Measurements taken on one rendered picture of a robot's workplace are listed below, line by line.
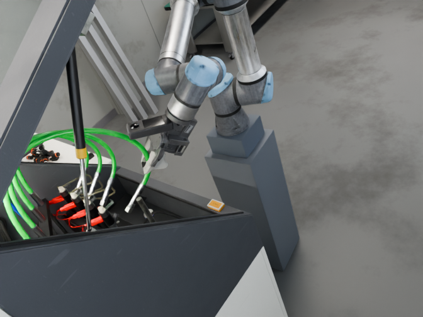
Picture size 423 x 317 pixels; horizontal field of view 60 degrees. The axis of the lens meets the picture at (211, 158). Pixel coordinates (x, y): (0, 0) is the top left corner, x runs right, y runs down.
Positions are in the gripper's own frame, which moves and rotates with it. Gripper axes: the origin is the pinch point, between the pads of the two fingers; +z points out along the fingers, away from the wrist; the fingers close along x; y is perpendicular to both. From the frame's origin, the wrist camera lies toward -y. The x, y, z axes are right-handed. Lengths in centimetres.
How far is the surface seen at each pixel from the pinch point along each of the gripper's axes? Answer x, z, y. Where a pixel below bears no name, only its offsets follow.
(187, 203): 0.5, 14.6, 22.5
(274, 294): -27, 30, 58
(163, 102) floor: 240, 118, 133
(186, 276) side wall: -30.8, 7.7, 7.1
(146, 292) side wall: -34.6, 7.0, -5.0
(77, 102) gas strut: -17.6, -28.3, -28.3
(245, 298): -31, 24, 38
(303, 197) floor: 42, 47, 142
